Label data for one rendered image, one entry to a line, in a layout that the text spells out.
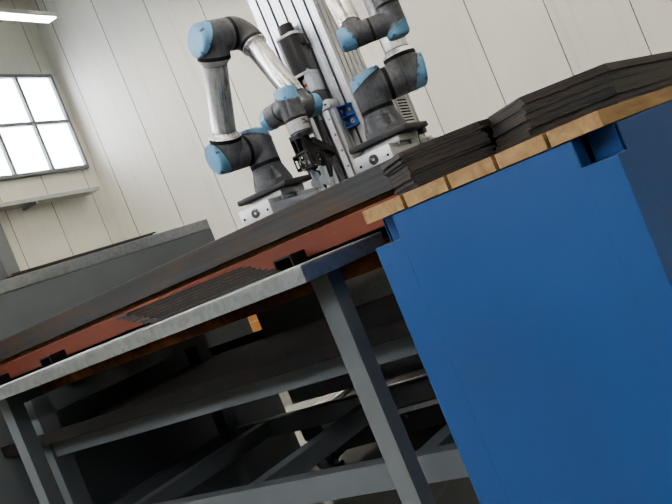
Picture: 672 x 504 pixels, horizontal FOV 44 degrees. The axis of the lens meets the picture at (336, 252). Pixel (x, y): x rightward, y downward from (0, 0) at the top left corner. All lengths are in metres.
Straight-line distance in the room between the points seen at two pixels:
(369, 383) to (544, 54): 10.88
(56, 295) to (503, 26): 10.09
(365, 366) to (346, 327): 0.08
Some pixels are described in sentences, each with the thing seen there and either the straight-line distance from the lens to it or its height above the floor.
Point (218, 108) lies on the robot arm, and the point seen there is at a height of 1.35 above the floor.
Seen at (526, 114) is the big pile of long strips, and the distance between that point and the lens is 1.20.
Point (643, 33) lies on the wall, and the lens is 12.03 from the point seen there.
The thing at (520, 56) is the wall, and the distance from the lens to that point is 12.29.
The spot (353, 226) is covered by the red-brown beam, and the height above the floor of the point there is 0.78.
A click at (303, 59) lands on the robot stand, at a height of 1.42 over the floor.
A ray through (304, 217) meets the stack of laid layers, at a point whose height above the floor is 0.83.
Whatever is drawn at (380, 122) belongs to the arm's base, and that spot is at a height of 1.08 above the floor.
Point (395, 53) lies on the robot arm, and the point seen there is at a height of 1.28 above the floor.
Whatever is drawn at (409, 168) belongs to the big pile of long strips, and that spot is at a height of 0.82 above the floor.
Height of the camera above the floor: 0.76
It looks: 1 degrees down
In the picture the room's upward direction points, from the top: 22 degrees counter-clockwise
